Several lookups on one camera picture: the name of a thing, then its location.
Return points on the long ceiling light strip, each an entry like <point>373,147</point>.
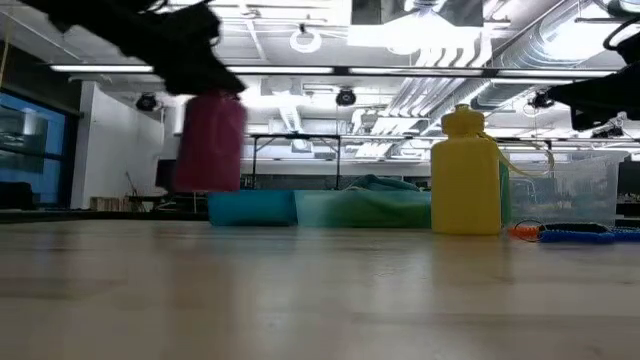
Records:
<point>280,70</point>

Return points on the blue glass window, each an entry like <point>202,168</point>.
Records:
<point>35,150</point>

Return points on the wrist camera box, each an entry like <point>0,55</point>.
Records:
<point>195,22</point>
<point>631,50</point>

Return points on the teal translucent bin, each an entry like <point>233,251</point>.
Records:
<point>315,210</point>

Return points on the orange spiral wrist coil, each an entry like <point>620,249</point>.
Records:
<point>525,232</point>

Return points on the blue spiral wrist coil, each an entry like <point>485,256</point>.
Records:
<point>627,235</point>
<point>575,237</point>

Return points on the blue plastic bin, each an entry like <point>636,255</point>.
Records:
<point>250,207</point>

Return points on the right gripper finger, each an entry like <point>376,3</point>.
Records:
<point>570,95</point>

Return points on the yellow sports bottle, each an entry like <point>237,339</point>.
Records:
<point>465,185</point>

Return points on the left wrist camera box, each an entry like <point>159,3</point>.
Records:
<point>195,22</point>

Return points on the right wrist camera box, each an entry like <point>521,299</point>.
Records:
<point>631,50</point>

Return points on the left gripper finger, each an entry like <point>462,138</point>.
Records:
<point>215,80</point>

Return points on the clear plastic bin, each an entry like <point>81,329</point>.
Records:
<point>575,190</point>

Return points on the black spiral wrist coil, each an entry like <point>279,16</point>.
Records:
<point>575,228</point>

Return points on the black computer monitor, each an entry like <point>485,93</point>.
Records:
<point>165,172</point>

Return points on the teal microfibre towel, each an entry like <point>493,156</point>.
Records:
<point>385,182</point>

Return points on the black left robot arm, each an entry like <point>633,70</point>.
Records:
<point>100,20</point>

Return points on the wooden box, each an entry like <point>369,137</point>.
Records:
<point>110,203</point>

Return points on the black ceiling dome camera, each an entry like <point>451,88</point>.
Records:
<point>541,100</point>
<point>147,102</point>
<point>345,97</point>

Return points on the magenta sports bottle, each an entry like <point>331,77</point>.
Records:
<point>210,145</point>

